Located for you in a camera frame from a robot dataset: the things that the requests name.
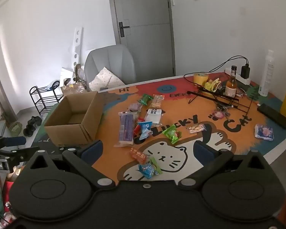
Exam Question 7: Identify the white black-label snack bag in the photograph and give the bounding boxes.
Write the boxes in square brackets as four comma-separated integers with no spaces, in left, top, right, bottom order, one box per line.
[145,108,166,127]

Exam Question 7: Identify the grey armchair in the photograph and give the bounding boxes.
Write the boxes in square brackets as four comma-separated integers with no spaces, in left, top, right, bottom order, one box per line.
[84,44,137,84]

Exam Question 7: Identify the blue white snack packet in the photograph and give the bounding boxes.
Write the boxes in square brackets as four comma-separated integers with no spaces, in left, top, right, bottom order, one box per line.
[138,121,153,140]

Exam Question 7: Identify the yellow tape roll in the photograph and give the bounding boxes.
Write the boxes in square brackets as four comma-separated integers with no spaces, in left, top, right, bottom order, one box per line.
[193,72,209,86]

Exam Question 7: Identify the blue green snack packet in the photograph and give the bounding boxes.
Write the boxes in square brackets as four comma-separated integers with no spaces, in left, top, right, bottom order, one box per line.
[138,157,163,179]

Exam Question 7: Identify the long purple snack packet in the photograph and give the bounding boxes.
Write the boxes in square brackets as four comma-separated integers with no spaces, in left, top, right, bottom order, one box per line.
[114,111,136,147]

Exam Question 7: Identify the green snack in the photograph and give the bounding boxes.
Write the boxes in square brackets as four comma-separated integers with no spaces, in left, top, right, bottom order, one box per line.
[138,94,153,106]

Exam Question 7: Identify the SF cardboard box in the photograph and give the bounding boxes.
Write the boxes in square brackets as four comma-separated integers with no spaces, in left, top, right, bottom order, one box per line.
[60,78,88,96]

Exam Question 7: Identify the white spray bottle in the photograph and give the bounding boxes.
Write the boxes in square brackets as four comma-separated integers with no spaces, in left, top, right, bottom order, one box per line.
[258,50,274,97]

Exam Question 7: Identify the dotted white cushion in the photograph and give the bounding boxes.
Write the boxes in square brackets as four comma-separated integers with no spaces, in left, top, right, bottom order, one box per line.
[89,67,125,92]

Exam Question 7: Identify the small purple snack packet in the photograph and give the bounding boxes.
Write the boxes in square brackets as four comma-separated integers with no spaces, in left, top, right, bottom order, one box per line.
[128,102,142,112]

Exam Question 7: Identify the black shoe rack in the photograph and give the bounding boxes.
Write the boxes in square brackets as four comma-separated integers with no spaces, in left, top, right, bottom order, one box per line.
[29,80,63,115]

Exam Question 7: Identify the red snack stick packet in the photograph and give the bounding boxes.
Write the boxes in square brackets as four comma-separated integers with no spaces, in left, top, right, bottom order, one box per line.
[133,117,145,135]

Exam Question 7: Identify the black flat box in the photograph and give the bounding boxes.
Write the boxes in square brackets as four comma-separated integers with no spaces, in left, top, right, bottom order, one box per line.
[257,103,286,129]

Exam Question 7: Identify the yellow crumpled wrapper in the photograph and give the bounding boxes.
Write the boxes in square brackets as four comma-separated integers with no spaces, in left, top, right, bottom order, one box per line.
[204,78,221,93]

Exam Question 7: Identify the colourful cat table mat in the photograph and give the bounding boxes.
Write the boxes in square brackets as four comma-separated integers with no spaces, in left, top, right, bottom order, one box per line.
[31,72,286,187]

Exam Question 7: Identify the black wire stand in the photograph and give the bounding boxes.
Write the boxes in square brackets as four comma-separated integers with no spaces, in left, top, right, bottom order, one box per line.
[186,86,257,120]

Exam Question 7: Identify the pink keychain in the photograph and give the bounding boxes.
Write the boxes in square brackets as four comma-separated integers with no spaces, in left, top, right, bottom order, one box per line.
[212,110,225,119]

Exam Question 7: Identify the green plum snack packet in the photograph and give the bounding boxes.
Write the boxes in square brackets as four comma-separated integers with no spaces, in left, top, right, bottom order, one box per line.
[162,125,182,144]

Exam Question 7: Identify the white perforated board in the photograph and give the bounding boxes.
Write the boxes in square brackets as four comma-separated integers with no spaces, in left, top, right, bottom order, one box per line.
[61,26,83,82]

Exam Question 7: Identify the orange red snack packet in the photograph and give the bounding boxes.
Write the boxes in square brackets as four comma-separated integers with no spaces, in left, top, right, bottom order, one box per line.
[130,147,148,164]

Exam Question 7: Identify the glass bottle amber liquid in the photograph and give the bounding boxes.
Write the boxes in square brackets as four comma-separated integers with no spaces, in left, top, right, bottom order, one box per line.
[225,65,237,98]

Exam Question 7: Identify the black shoes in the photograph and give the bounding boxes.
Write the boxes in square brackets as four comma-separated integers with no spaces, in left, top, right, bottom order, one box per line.
[23,116,42,137]

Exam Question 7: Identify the clear nut snack packet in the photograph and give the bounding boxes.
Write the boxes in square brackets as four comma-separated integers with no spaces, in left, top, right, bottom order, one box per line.
[186,123,207,134]

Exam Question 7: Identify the orange cracker packet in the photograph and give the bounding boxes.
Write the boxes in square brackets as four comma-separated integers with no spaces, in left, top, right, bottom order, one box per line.
[149,94,165,109]

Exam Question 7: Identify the open cardboard box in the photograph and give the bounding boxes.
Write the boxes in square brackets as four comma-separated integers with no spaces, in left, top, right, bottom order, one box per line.
[44,92,104,146]

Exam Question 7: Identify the grey door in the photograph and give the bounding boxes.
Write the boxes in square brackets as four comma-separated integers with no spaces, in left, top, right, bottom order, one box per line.
[110,0,175,82]

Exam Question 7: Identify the white power strip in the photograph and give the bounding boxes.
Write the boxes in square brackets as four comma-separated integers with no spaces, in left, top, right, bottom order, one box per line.
[225,68,251,85]

